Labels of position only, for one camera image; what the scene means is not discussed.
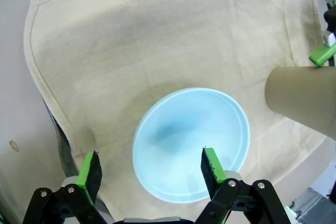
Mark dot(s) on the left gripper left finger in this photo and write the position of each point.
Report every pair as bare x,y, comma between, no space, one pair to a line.
78,200

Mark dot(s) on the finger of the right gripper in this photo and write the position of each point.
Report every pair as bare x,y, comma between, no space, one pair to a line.
321,56

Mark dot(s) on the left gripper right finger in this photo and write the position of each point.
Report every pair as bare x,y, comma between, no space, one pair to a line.
228,200

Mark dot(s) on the light blue bowl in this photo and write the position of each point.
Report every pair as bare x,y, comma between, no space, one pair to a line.
189,140

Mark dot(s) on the beige cloth mat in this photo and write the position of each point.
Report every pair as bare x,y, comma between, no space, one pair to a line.
157,37

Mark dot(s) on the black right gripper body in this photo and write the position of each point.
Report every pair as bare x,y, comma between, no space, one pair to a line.
331,20

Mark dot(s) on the tan tall cup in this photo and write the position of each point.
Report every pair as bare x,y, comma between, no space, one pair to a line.
302,95

